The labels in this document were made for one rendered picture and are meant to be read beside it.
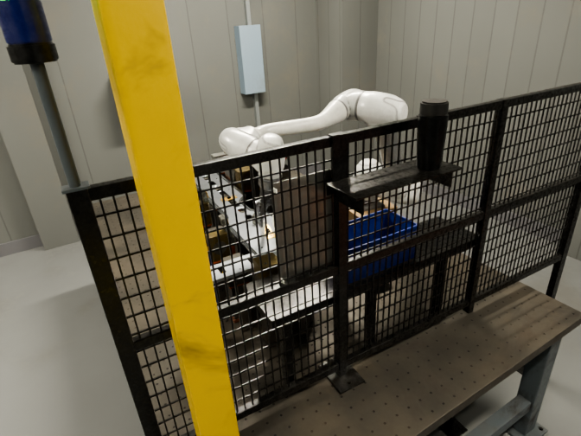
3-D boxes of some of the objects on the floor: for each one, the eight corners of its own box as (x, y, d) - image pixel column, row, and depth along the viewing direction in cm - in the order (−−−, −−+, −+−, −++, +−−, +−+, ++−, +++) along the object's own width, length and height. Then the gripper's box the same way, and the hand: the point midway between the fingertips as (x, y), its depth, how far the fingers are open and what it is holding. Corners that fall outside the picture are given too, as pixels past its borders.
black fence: (181, 573, 151) (47, 183, 83) (523, 360, 231) (598, 73, 163) (193, 617, 140) (47, 207, 71) (547, 376, 220) (639, 75, 152)
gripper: (285, 175, 164) (283, 220, 179) (245, 185, 157) (245, 230, 172) (294, 185, 159) (290, 230, 174) (252, 195, 152) (252, 241, 167)
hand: (268, 225), depth 171 cm, fingers open, 5 cm apart
